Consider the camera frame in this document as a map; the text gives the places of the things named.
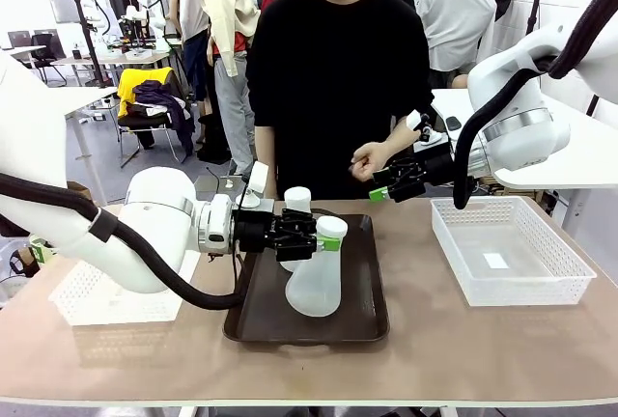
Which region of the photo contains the white paper label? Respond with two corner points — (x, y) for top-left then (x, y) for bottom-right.
(482, 252), (511, 270)

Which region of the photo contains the white side table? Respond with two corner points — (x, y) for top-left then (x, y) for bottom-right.
(429, 87), (618, 192)

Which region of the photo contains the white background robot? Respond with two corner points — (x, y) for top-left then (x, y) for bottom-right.
(124, 0), (169, 42)

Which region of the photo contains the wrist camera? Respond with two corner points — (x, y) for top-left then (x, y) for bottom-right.
(236, 161), (276, 215)
(406, 110), (451, 153)

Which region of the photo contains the person in black shirt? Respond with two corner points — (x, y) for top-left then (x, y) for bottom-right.
(244, 0), (435, 201)

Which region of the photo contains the green white box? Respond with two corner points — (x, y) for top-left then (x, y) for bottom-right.
(28, 235), (60, 264)

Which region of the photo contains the white perforated plastic basket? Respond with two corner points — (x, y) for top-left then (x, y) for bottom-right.
(47, 247), (202, 327)
(431, 196), (599, 308)

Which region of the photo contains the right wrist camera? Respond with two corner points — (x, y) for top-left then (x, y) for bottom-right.
(406, 110), (451, 153)

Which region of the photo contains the dark purple garment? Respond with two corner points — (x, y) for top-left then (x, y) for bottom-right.
(132, 79), (196, 157)

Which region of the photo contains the translucent plastic conical flask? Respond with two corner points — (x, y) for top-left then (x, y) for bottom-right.
(284, 216), (349, 320)
(279, 186), (313, 273)

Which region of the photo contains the yellow garment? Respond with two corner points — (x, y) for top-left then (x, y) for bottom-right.
(116, 67), (174, 119)

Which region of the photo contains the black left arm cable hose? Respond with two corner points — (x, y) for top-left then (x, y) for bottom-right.
(0, 173), (248, 312)

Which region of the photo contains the dark brown plastic tray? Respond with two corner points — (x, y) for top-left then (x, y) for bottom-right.
(222, 213), (390, 345)

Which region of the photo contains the mannequin with white shirt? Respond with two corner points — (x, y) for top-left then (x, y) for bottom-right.
(416, 0), (498, 75)

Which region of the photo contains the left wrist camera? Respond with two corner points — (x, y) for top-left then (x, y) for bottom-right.
(236, 161), (276, 215)

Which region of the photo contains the person left forearm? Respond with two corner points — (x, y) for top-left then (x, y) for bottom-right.
(383, 115), (422, 166)

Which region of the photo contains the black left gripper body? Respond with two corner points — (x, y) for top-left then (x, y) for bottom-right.
(234, 210), (287, 263)

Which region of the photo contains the black tripod stand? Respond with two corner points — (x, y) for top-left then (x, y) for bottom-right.
(69, 0), (106, 88)

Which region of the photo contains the black office chair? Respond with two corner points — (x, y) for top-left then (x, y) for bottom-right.
(29, 33), (68, 86)

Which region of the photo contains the mannequin with white tank top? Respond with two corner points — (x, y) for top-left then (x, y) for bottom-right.
(168, 0), (214, 119)

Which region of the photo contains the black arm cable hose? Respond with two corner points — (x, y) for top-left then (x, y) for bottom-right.
(452, 0), (618, 211)
(0, 173), (248, 312)

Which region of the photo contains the person right forearm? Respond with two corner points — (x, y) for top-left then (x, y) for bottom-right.
(254, 125), (280, 200)

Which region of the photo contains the person left hand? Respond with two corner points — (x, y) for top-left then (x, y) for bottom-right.
(350, 141), (394, 182)

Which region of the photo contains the black metal chair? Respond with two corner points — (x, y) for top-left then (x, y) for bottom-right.
(117, 112), (188, 170)

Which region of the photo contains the mannequin with beige shirt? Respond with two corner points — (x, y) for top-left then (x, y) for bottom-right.
(201, 0), (262, 178)

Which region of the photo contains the brown cardboard box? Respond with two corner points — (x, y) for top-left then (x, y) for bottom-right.
(66, 180), (94, 207)

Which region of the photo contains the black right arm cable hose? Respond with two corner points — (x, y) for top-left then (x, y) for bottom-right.
(452, 0), (618, 211)

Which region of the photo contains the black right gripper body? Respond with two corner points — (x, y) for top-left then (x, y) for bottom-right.
(389, 153), (456, 204)

